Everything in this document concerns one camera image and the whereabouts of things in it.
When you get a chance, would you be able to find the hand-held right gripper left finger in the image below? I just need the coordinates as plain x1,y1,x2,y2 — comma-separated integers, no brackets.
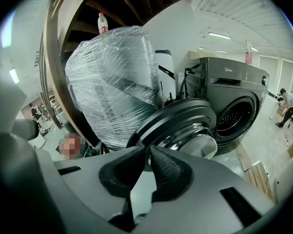
53,145,148,233

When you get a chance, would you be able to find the black appliance box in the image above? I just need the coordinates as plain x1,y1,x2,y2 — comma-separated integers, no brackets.
184,56,271,156

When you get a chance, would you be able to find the white black-trimmed appliance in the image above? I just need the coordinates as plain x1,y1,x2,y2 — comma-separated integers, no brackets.
155,49,177,99

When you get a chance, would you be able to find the brown wooden plank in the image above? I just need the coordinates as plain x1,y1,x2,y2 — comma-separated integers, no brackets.
235,142,252,172

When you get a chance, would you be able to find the slatted wooden mat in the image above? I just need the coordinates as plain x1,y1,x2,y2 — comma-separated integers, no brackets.
244,162,275,201

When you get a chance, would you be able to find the red label water bottle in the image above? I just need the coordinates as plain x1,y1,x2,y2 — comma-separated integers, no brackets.
97,12,109,35

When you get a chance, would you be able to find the round black washing machine door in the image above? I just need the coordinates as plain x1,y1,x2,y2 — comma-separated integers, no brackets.
126,97,219,159

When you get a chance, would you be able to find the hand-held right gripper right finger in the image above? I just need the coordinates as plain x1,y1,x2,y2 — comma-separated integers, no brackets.
134,145,276,234

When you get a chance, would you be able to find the plastic-wrapped grey appliance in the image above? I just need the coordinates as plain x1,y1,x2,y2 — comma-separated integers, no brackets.
64,25,165,151

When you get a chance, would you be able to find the pink bottle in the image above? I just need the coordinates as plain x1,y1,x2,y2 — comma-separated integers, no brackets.
244,38,253,64

